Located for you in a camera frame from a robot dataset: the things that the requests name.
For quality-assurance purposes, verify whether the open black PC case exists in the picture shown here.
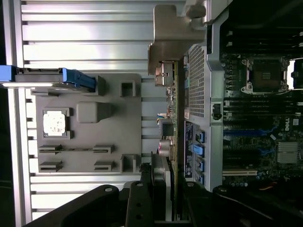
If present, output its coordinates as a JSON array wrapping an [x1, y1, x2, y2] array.
[[183, 0, 303, 200]]

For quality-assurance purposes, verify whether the white expansion slot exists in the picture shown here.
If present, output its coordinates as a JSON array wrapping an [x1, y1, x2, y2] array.
[[222, 169, 258, 177]]

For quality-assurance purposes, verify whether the metal socket cover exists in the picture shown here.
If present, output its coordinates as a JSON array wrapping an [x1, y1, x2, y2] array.
[[287, 59, 303, 91]]

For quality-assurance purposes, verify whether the green motherboard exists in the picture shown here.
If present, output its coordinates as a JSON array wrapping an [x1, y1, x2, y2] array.
[[222, 52, 303, 190]]

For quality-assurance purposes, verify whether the silver hard disk with label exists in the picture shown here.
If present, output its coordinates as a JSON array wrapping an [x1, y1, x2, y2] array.
[[13, 67, 64, 83]]

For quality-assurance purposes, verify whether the blue plastic disk caddy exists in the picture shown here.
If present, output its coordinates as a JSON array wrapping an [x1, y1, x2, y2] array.
[[0, 64, 96, 93]]

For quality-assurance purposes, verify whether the grey plastic parts rack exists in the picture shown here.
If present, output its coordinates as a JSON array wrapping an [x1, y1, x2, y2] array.
[[30, 72, 143, 176]]

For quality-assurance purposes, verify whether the black installed RAM stick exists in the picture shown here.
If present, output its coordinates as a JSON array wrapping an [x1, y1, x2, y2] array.
[[223, 96, 303, 114]]

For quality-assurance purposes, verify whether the silver CPU chip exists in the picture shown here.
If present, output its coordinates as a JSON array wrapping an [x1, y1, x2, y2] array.
[[43, 109, 67, 137]]

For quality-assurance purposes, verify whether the blue expansion slot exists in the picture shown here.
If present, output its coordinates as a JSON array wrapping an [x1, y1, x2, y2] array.
[[223, 129, 278, 139]]

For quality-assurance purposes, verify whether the CPU socket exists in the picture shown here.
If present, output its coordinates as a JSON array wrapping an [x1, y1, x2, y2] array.
[[241, 56, 289, 93]]

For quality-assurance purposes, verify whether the silver chipset heatsink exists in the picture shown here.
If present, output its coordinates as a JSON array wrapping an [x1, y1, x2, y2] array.
[[277, 141, 303, 164]]

